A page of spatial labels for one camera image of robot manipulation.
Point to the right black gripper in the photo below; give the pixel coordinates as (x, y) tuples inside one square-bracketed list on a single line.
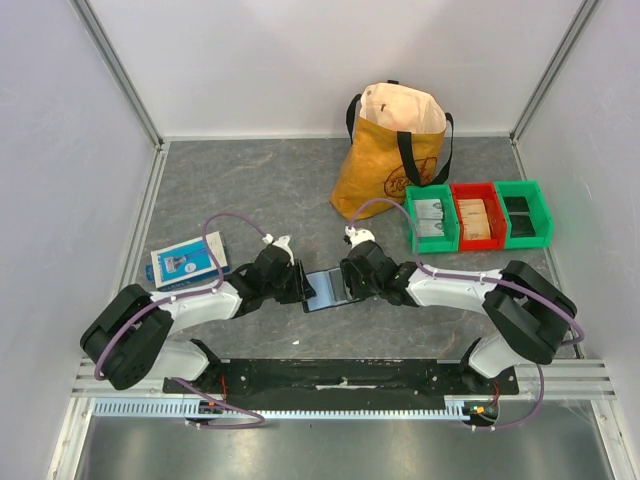
[(350, 275)]

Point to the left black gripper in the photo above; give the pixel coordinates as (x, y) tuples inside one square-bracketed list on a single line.
[(301, 287)]

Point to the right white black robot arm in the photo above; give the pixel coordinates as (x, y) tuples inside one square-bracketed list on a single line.
[(531, 316)]

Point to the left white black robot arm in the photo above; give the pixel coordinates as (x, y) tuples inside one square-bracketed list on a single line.
[(128, 340)]

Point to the silver cards stack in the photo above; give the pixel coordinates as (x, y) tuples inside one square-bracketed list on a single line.
[(429, 217)]

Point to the blue white card box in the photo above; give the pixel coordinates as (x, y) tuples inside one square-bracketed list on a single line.
[(180, 265)]

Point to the gold cards stack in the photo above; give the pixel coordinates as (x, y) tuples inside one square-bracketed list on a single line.
[(474, 220)]

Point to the black cards stack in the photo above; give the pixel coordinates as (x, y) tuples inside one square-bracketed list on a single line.
[(518, 213)]

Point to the left green plastic bin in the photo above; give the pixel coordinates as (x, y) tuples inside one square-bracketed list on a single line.
[(449, 242)]

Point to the green plastic bin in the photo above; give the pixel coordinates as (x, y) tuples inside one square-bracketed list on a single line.
[(539, 212), (449, 242)]

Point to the red plastic bin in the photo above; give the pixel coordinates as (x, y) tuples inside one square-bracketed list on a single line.
[(498, 226)]

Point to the yellow tote bag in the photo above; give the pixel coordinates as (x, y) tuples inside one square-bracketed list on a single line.
[(396, 135)]

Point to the right green plastic bin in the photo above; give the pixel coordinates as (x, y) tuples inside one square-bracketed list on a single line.
[(539, 212)]

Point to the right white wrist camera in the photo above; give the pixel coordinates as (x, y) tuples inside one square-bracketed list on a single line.
[(354, 237)]

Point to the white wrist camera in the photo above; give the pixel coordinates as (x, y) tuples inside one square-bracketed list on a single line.
[(282, 242), (354, 237)]

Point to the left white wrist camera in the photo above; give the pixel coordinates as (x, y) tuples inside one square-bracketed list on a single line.
[(282, 242)]

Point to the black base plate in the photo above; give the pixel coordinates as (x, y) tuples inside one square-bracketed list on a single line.
[(251, 377)]

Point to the slotted cable duct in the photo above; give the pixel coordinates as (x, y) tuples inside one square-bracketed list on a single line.
[(195, 409)]

